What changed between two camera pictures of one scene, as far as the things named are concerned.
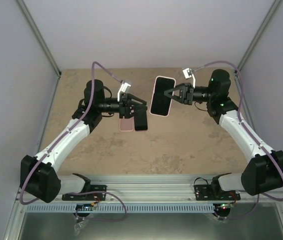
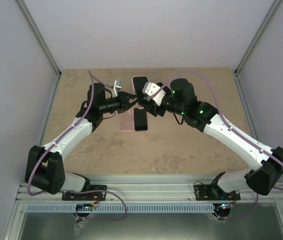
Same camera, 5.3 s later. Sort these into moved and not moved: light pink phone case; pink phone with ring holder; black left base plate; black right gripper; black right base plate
Moved: pink phone with ring holder; black right gripper
Not moved: black left base plate; black right base plate; light pink phone case
